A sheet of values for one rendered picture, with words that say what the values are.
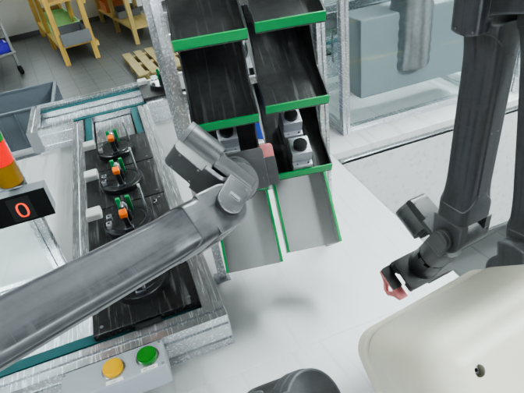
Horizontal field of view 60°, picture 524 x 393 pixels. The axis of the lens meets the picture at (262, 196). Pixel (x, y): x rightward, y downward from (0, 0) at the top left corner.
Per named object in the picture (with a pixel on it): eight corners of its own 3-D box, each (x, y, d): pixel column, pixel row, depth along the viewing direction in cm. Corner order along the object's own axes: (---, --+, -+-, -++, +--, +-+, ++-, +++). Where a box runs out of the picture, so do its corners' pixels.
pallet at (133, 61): (121, 62, 593) (118, 54, 587) (173, 48, 616) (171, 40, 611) (142, 85, 513) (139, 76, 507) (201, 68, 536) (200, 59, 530)
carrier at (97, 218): (179, 241, 125) (168, 204, 117) (91, 269, 120) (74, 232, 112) (165, 196, 144) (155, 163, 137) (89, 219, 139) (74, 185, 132)
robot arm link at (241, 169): (242, 212, 61) (267, 179, 61) (200, 182, 60) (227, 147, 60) (239, 203, 68) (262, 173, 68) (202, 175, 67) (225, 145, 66)
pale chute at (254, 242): (281, 262, 107) (283, 261, 103) (227, 273, 107) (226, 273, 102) (257, 150, 112) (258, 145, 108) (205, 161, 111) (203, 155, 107)
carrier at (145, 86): (194, 90, 216) (188, 65, 209) (144, 103, 211) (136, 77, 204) (184, 76, 235) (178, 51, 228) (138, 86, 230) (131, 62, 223)
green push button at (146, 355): (159, 363, 93) (157, 357, 92) (139, 370, 92) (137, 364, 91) (156, 348, 96) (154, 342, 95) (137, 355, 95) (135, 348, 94)
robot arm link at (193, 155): (205, 247, 61) (236, 218, 55) (134, 196, 59) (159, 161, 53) (238, 191, 69) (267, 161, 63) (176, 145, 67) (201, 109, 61)
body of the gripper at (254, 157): (199, 159, 73) (196, 164, 65) (260, 146, 73) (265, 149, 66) (207, 198, 74) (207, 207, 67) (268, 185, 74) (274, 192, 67)
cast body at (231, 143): (241, 158, 101) (238, 139, 95) (222, 161, 101) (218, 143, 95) (235, 129, 106) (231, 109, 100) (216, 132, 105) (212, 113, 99)
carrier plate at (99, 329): (200, 306, 104) (199, 299, 103) (96, 342, 99) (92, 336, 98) (181, 244, 123) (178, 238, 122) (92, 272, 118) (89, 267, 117)
